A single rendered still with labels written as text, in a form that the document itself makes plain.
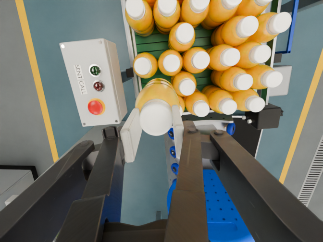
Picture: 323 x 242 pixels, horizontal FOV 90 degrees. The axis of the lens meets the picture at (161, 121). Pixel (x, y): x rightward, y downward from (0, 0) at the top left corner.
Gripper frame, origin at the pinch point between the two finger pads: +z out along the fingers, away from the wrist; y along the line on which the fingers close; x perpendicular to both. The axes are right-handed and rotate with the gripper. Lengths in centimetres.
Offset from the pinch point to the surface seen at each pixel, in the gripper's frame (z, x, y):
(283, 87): 47, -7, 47
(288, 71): 47, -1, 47
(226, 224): 15.0, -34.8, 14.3
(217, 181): 30.5, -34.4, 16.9
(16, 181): 107, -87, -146
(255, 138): 118, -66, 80
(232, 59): 24.8, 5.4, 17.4
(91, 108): 22.3, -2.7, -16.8
